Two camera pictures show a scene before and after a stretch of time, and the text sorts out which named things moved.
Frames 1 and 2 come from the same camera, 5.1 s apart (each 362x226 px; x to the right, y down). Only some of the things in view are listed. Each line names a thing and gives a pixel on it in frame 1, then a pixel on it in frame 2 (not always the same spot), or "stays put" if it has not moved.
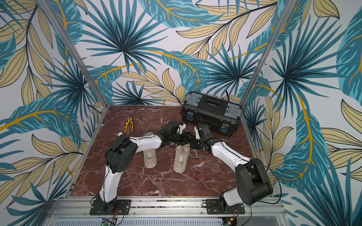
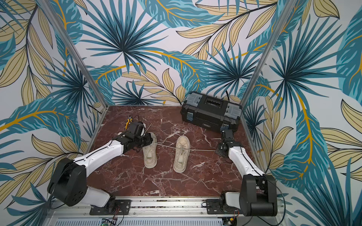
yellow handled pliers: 130,119 stays put
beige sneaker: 150,158 stays put
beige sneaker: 181,157 stays put
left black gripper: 186,138 -> 149,140
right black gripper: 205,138 -> 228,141
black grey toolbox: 222,116 stays put
